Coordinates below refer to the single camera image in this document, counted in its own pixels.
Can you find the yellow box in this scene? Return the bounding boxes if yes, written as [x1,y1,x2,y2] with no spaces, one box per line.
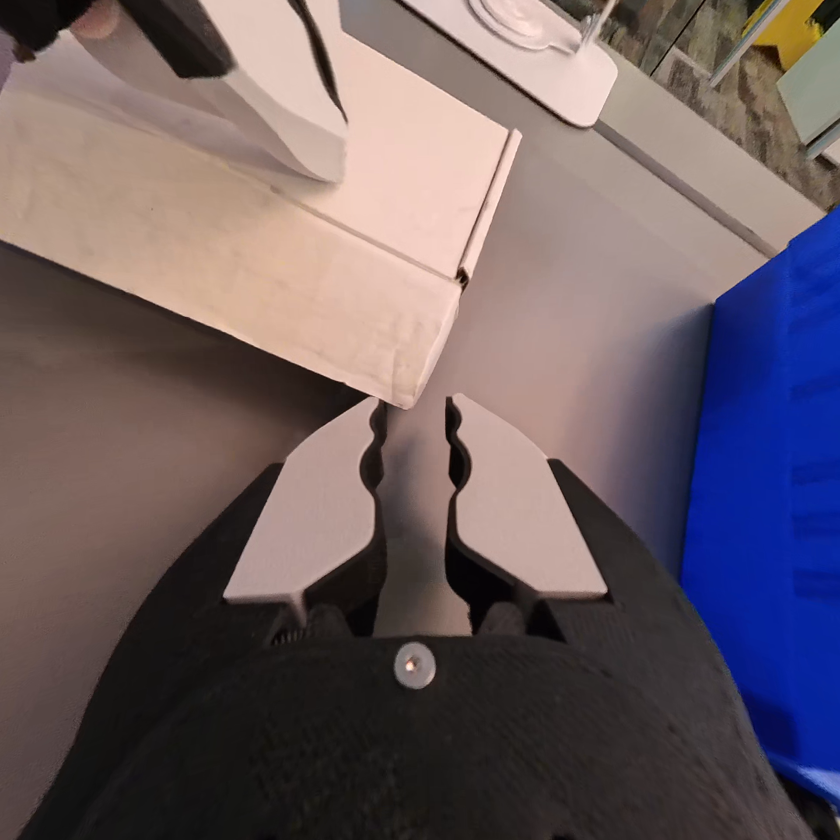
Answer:
[742,0,831,70]

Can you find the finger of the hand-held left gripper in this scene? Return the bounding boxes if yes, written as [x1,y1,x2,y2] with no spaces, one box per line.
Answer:
[71,0,350,185]

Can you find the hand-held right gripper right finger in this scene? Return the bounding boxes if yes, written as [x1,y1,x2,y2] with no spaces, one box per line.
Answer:
[444,393,609,636]

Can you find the white cabinet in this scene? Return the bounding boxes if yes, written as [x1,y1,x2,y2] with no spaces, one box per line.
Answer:
[777,39,840,161]

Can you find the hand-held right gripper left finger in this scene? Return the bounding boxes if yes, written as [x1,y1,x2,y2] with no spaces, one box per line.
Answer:
[222,395,389,636]

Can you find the clear drinking glass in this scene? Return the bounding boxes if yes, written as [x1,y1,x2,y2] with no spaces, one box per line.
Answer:
[469,0,618,53]

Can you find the blue plastic bin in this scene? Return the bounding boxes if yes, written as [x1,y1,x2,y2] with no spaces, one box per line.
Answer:
[679,206,840,802]

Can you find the white rounded tray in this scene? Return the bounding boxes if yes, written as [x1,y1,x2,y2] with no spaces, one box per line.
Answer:
[400,0,619,129]

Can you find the person's left hand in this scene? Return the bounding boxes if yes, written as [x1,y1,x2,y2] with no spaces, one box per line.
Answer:
[69,2,124,42]

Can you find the white cardboard box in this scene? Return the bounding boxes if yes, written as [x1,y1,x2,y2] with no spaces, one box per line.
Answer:
[0,0,524,411]

